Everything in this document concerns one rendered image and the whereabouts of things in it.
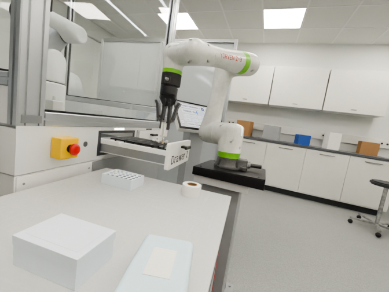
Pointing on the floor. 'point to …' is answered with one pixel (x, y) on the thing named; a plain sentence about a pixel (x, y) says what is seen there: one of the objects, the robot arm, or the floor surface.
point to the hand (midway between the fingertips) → (164, 129)
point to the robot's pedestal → (217, 185)
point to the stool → (378, 208)
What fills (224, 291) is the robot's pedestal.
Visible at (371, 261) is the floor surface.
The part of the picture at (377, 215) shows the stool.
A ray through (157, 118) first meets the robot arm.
